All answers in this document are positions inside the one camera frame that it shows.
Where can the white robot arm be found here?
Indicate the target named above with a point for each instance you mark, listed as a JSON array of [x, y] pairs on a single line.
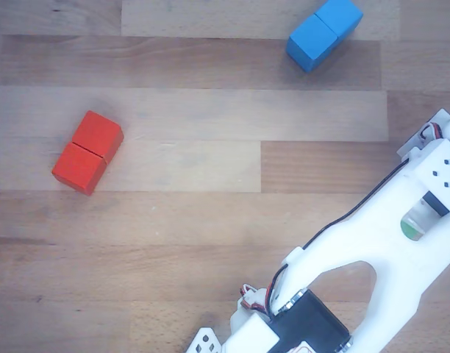
[[375, 235]]

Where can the long red block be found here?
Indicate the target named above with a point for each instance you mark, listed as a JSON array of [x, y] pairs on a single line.
[[87, 154]]

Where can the long blue block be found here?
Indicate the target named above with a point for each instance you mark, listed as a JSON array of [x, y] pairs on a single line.
[[320, 35]]

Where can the long green block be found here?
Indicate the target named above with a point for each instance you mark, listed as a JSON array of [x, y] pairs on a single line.
[[410, 231]]

